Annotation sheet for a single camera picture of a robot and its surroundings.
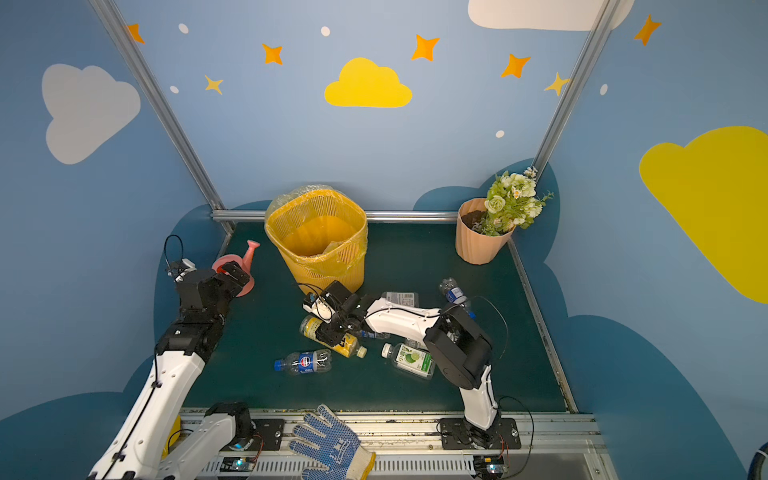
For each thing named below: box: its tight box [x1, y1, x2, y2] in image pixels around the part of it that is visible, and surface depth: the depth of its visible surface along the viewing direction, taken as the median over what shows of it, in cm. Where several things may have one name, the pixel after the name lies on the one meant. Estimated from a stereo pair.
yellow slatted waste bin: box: [265, 190, 368, 295], surface depth 91 cm
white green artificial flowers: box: [472, 167, 554, 236], surface depth 95 cm
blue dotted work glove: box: [289, 404, 376, 480], surface depth 73 cm
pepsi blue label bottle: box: [274, 349, 332, 376], surface depth 85 cm
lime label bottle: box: [381, 342, 435, 380], surface depth 86 cm
